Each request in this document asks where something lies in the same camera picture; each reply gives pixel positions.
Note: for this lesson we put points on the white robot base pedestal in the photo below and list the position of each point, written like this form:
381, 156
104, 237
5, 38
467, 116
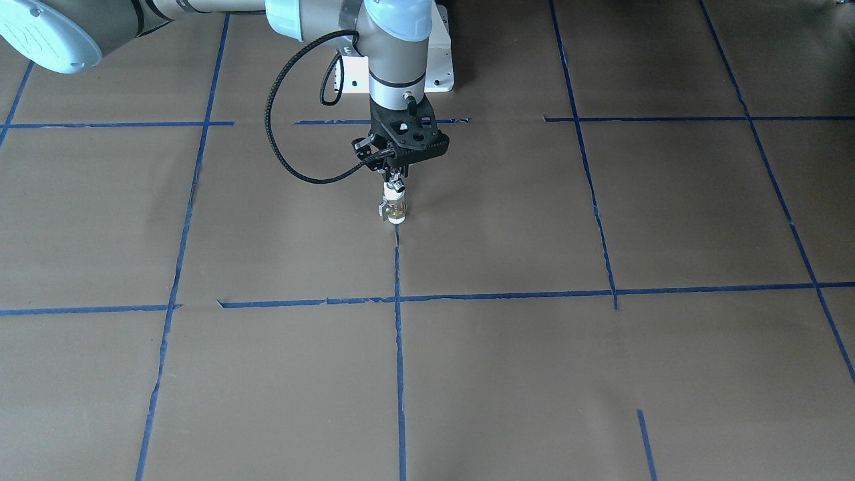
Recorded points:
353, 76

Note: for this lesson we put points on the small chrome metal fitting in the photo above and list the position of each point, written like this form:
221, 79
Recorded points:
394, 186

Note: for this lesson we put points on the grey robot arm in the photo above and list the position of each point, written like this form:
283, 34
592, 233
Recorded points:
393, 36

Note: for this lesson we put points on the white PPR pipe brass valve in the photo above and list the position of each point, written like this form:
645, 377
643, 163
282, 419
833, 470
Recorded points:
393, 208

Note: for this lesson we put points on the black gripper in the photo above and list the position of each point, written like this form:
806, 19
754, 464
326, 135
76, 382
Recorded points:
395, 175

